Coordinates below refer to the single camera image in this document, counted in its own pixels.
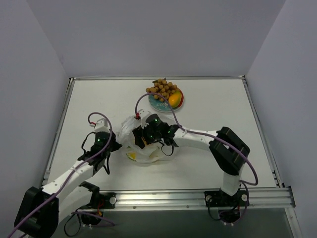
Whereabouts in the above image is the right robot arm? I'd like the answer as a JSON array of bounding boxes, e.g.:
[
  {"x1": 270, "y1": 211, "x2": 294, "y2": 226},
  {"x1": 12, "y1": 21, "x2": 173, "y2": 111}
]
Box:
[{"x1": 132, "y1": 114, "x2": 250, "y2": 205}]

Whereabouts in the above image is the white printed plastic bag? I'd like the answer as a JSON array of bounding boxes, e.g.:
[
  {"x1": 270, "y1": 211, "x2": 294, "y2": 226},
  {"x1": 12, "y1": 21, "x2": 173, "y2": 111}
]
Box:
[{"x1": 116, "y1": 116, "x2": 179, "y2": 164}]

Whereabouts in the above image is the aluminium front rail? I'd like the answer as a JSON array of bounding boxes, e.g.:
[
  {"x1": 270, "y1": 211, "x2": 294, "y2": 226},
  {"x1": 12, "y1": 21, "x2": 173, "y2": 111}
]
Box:
[{"x1": 59, "y1": 188, "x2": 295, "y2": 215}]

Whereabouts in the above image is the fake yellow green mango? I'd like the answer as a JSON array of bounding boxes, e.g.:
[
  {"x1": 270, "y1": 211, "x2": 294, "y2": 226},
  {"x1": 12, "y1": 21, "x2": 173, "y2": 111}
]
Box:
[{"x1": 168, "y1": 91, "x2": 183, "y2": 108}]

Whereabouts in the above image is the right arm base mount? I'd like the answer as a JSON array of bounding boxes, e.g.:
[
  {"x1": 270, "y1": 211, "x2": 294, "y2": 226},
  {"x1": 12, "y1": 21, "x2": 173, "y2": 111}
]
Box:
[{"x1": 204, "y1": 189, "x2": 250, "y2": 227}]

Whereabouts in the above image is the red floral plate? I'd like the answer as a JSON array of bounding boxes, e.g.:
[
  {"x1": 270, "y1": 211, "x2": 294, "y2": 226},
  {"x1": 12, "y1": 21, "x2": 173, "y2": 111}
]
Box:
[{"x1": 148, "y1": 90, "x2": 184, "y2": 113}]

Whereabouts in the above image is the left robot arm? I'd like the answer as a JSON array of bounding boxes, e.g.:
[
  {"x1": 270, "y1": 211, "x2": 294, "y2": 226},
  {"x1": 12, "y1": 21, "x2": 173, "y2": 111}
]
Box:
[{"x1": 10, "y1": 131, "x2": 121, "y2": 238}]

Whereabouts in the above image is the fake longan fruit bunch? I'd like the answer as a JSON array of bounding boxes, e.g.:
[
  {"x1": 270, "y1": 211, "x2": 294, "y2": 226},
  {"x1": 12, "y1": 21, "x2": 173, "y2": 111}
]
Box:
[{"x1": 145, "y1": 78, "x2": 180, "y2": 100}]

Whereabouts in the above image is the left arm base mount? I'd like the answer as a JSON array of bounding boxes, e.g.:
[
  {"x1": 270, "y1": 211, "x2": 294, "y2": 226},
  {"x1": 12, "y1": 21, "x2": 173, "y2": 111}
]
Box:
[{"x1": 80, "y1": 192, "x2": 116, "y2": 226}]

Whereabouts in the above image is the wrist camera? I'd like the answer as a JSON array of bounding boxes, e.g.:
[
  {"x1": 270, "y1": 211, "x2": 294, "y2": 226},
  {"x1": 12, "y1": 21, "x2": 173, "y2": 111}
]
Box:
[
  {"x1": 135, "y1": 109, "x2": 152, "y2": 127},
  {"x1": 90, "y1": 118, "x2": 109, "y2": 133}
]

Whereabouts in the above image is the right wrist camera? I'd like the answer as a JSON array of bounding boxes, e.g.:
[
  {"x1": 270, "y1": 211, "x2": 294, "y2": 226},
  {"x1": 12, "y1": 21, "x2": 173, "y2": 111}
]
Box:
[{"x1": 135, "y1": 109, "x2": 152, "y2": 127}]

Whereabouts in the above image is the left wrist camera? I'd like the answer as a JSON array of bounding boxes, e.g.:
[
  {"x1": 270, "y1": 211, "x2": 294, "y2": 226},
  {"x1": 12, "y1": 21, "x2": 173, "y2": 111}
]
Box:
[{"x1": 90, "y1": 118, "x2": 109, "y2": 133}]

